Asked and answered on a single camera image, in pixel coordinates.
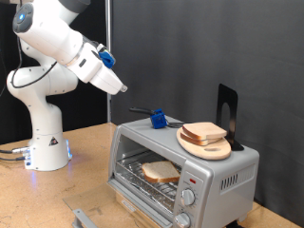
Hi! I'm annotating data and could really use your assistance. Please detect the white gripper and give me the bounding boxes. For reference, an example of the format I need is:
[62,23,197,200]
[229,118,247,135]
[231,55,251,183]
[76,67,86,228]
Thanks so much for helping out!
[88,64,129,96]

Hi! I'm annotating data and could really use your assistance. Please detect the metal spatula with blue block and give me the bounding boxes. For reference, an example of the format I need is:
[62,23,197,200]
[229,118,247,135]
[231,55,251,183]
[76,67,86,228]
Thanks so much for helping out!
[128,106,186,130]

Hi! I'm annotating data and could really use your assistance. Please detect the white bread slice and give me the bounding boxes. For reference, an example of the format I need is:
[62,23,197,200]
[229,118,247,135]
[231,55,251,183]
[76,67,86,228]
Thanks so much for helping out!
[141,160,181,184]

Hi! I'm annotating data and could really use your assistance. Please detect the glass oven door with handle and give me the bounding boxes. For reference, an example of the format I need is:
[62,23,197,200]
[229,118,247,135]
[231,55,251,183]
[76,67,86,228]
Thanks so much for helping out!
[62,181,166,228]

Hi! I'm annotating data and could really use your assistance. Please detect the silver toaster oven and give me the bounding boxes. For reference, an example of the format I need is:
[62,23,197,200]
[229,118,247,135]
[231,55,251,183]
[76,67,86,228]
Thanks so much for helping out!
[107,114,260,228]

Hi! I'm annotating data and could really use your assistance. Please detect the silver knob at oven bottom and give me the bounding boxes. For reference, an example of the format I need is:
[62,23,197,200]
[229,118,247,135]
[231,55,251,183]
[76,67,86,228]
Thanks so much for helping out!
[173,212,192,228]

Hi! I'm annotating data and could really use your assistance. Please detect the vertical metal pole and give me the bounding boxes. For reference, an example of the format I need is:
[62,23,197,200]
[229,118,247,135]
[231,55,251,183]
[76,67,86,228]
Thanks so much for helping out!
[104,0,114,124]

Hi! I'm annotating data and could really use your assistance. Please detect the black fabric backdrop curtain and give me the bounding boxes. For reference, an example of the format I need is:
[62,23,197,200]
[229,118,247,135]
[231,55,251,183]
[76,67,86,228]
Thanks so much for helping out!
[0,0,109,145]

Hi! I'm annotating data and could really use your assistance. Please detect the bread slice with brown crust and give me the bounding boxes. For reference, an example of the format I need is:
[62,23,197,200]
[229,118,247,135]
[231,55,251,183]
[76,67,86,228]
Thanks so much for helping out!
[179,130,224,147]
[181,122,228,142]

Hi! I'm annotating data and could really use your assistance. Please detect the oval wooden cutting board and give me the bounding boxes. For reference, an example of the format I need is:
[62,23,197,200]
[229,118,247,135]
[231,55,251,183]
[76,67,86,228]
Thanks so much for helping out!
[176,126,233,161]

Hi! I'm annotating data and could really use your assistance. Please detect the grey fabric backdrop curtain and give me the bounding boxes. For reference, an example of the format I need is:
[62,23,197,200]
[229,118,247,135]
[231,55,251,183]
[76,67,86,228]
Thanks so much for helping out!
[111,0,304,228]

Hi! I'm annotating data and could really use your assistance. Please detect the black metal bookend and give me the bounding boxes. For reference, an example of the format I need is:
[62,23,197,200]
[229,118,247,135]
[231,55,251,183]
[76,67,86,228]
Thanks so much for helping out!
[216,83,245,152]

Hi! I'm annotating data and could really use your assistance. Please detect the silver knob below red light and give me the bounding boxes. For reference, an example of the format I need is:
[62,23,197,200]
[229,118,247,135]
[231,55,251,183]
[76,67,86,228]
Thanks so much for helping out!
[180,188,196,207]

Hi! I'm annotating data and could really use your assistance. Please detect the silver wrist camera blue mount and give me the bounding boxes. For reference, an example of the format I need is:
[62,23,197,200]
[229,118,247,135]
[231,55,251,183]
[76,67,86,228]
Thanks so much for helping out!
[96,43,117,70]

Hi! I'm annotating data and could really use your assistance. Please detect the metal wire oven rack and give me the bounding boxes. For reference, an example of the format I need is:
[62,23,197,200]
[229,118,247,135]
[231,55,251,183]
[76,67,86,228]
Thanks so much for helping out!
[115,149,182,214]

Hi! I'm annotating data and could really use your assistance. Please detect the black camera cable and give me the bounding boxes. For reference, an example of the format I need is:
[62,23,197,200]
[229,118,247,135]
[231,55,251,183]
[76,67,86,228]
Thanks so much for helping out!
[10,37,59,90]

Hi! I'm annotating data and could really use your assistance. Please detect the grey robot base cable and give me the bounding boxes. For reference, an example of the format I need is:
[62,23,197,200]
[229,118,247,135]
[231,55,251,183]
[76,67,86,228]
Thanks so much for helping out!
[0,155,27,162]
[0,146,31,156]

